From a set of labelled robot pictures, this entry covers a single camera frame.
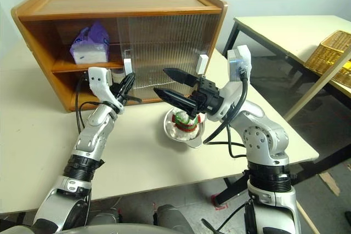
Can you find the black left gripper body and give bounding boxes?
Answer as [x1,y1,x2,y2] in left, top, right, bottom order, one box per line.
[109,82,143,106]

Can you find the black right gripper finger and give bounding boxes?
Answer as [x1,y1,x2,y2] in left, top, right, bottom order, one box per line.
[162,67,198,87]
[153,87,199,117]

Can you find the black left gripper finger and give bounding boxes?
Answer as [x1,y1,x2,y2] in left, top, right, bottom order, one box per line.
[117,76,130,95]
[124,71,137,97]

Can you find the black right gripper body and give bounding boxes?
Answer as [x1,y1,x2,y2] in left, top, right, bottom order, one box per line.
[189,76,221,116]

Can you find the white door handle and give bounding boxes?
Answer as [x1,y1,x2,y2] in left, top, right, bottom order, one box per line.
[123,58,133,77]
[196,55,208,76]

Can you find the white plush toy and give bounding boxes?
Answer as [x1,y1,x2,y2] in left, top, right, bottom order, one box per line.
[167,110,206,139]

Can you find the ribbed clear sliding door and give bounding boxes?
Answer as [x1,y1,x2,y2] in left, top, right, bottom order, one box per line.
[124,14,222,100]
[116,15,213,101]

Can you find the purple tissue pack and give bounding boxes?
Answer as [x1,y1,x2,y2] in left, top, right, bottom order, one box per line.
[69,20,111,65]

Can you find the brown wooden cabinet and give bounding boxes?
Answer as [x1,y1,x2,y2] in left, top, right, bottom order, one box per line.
[10,0,229,113]

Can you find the beige side table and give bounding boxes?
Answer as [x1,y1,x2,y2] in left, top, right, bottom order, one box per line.
[221,14,351,122]

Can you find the grey rounded robot leg housing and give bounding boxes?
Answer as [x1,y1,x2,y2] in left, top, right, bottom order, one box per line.
[89,208,121,228]
[155,203,194,233]

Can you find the yellow wicker basket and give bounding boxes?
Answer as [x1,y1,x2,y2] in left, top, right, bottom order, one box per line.
[304,30,351,81]

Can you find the silver robot torso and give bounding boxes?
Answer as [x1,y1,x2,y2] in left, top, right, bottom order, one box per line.
[0,224,179,234]

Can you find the brown cardboard piece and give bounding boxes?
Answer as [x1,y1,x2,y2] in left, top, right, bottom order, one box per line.
[319,172,341,196]

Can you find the light wooden stick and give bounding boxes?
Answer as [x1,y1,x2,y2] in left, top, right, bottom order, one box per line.
[297,201,320,234]

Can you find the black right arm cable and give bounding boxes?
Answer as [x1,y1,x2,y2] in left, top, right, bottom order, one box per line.
[202,66,251,159]

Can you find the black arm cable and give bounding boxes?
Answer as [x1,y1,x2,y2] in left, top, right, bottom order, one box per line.
[74,72,116,133]
[202,66,251,159]

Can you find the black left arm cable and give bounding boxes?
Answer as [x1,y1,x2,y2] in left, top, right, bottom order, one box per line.
[74,72,116,133]

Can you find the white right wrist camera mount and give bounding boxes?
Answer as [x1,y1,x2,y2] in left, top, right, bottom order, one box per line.
[212,44,252,122]

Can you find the black metal table frame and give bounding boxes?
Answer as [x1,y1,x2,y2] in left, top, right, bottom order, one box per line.
[215,140,351,204]

